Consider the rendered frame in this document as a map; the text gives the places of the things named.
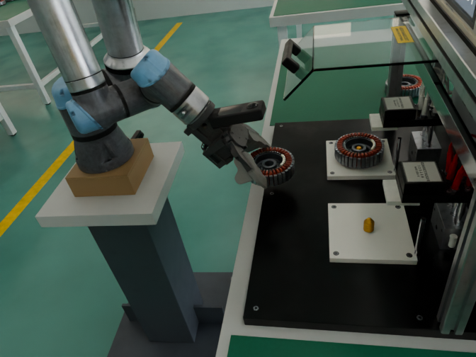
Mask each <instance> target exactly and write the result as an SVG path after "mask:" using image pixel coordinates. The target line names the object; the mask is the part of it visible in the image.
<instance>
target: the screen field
mask: <svg viewBox="0 0 476 357"><path fill-rule="evenodd" d="M455 1H456V2H457V3H458V4H459V5H460V6H461V7H462V8H463V9H464V10H465V11H466V12H467V13H468V14H469V15H470V16H471V17H473V13H474V10H475V4H476V0H455Z"/></svg>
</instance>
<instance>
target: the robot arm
mask: <svg viewBox="0 0 476 357"><path fill-rule="evenodd" d="M26 1H27V2H28V5H29V7H30V9H31V11H32V13H33V15H34V17H35V19H36V21H37V24H38V26H39V28H40V30H41V32H42V35H43V37H44V39H45V41H46V43H47V46H48V47H49V49H50V52H51V53H52V56H53V58H54V60H55V62H56V64H57V66H58V69H59V71H60V73H61V75H62V76H61V77H60V78H59V79H58V80H57V81H56V82H55V83H54V84H53V86H52V96H53V98H54V100H55V103H56V107H57V109H58V110H59V111H60V113H61V116H62V118H63V120H64V122H65V124H66V126H67V128H68V130H69V132H70V134H71V136H72V139H73V141H74V151H75V159H76V163H77V165H78V167H79V169H80V170H81V171H83V172H84V173H88V174H100V173H104V172H107V171H111V170H113V169H116V168H118V167H119V166H121V165H123V164H124V163H125V162H127V161H128V160H129V159H130V158H131V156H132V155H133V153H134V147H133V145H132V142H131V140H130V138H129V137H127V136H126V135H125V133H124V132H123V131H122V130H121V129H120V127H119V126H118V124H117V122H118V121H121V120H123V119H126V118H129V117H131V116H134V115H137V114H138V113H141V112H144V111H147V110H149V109H152V108H157V107H159V106H160V105H163V106H164V107H165V108H166V109H167V110H169V111H170V112H171V113H173V114H174V115H175V116H176V117H177V118H178V119H179V120H180V121H181V122H183V123H184V124H185V125H187V126H186V127H187V128H186V129H185V130H184V131H183V132H184V133H185V134H186V135H188V136H189V135H190V134H191V133H192V134H193V135H194V136H195V137H197V138H198V139H199V140H200V141H201V142H202V145H203V144H204V146H203V148H202V145H201V149H202V150H203V155H204V156H205V157H206V158H207V159H209V160H210V161H211V162H212V163H213V164H214V165H215V166H217V167H218V168H219V169H220V168H222V167H223V166H224V165H228V164H229V163H230V162H231V161H233V159H234V163H235V165H236V167H237V173H236V175H235V178H234V179H235V181H236V182H237V183H238V184H243V183H247V182H250V181H255V182H257V183H258V184H259V185H260V186H261V187H262V188H264V189H267V188H268V184H267V179H266V177H265V176H264V175H263V174H262V172H261V170H260V168H259V167H258V166H257V165H256V163H255V162H254V158H253V157H252V156H251V154H250V153H248V152H251V151H253V150H255V149H258V148H265V149H266V147H268V148H269V147H271V146H270V144H269V143H267V141H265V139H264V138H262V136H260V135H259V133H258V132H257V131H255V130H254V129H253V128H251V127H250V126H248V125H247V124H244V123H249V122H254V121H258V120H263V118H264V114H265V112H266V105H265V103H264V101H263V100H260V101H253V102H248V103H241V104H237V105H233V106H225V107H221V108H215V104H214V103H213V102H212V101H209V97H208V96H207V95H205V94H204V93H203V92H202V91H201V90H200V89H199V88H198V87H197V86H196V85H195V84H193V82H192V81H190V80H189V79H188V78H187V77H186V76H185V75H184V74H183V73H182V72H180V71H179V70H178V69H177V68H176V67H175V66H174V65H173V64H172V63H171V62H170V61H169V59H168V58H166V57H164V56H163V55H162V54H160V53H159V52H158V51H157V50H154V49H152V50H150V49H149V48H148V47H146V46H144V45H143V43H142V38H141V35H140V29H139V26H138V22H137V16H136V13H135V7H134V4H133V1H132V0H91V2H92V4H93V9H94V11H95V14H96V18H97V21H98V24H99V27H100V29H101V34H102V36H103V40H104V43H105V46H106V49H107V53H106V55H105V56H104V58H103V62H104V64H105V67H106V68H104V69H101V68H100V66H99V64H98V61H97V59H96V56H95V54H94V51H93V49H92V47H91V44H90V42H89V39H88V37H87V35H86V32H85V30H84V27H83V25H82V23H81V20H80V18H79V15H78V13H77V10H76V8H75V6H74V3H73V1H72V0H26ZM207 147H208V148H207ZM233 157H234V158H233Z"/></svg>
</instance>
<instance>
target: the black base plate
mask: <svg viewBox="0 0 476 357"><path fill-rule="evenodd" d="M422 128H423V126H421V127H398V128H397V130H384V131H372V130H371V126H370V119H353V120H322V121H307V122H291V123H275V127H274V131H273V139H272V144H271V146H272V147H280V148H283V149H286V150H288V151H289V152H290V153H291V154H292V155H293V157H294V160H295V173H294V174H293V177H292V178H291V179H289V181H286V182H285V183H282V184H281V185H278V186H274V185H273V186H269V187H268V188H267V189H264V192H263V200H262V204H261V212H260V217H259V226H258V230H257V235H256V243H255V247H254V255H253V260H252V265H251V273H250V277H249V286H248V291H247V295H246V303H245V308H244V316H243V319H244V324H245V325H254V326H264V327H285V328H296V329H316V330H327V331H338V332H358V333H369V334H389V335H400V336H421V337H432V338H442V339H463V340H474V341H476V301H475V304H474V307H473V309H472V312H471V314H470V317H469V320H468V321H467V324H466V327H465V330H464V332H463V335H456V334H455V333H454V331H453V330H450V333H449V334H442V333H441V331H440V328H439V326H440V322H438V320H437V317H436V316H437V314H438V309H439V307H440V304H441V300H442V297H443V293H444V290H445V287H446V283H447V280H448V276H449V273H450V270H451V266H452V263H453V259H454V256H455V252H456V249H440V248H439V245H438V242H437V239H436V235H435V232H434V229H433V226H432V224H431V216H432V212H433V208H434V203H420V205H404V209H405V212H406V216H407V221H408V224H409V229H410V232H411V235H412V240H413V243H414V248H415V245H416V241H417V235H418V231H419V224H420V220H421V217H425V218H426V223H425V227H424V233H423V237H422V241H421V246H420V250H419V255H420V257H421V258H420V261H418V262H417V265H406V264H382V263H337V262H329V218H328V203H386V199H385V193H384V189H383V180H392V179H366V180H327V147H326V141H331V140H338V139H339V138H340V137H343V136H344V135H347V134H350V133H355V132H356V133H357V134H358V132H360V133H362V132H364V133H368V134H372V135H375V136H376V137H379V138H380V139H387V141H388V144H389V148H390V153H391V156H392V161H393V164H394V165H395V154H396V148H397V138H398V137H401V138H402V140H401V146H400V151H399V162H405V161H411V160H412V159H411V157H410V154H409V141H410V137H411V132H416V131H422ZM433 131H434V132H435V134H436V137H437V139H438V141H439V144H440V146H441V149H442V150H441V155H440V159H439V163H438V165H439V166H440V169H441V170H442V169H446V160H447V152H448V148H449V145H450V143H451V140H450V138H449V136H448V133H447V132H446V129H445V128H444V126H443V125H439V126H434V129H433Z"/></svg>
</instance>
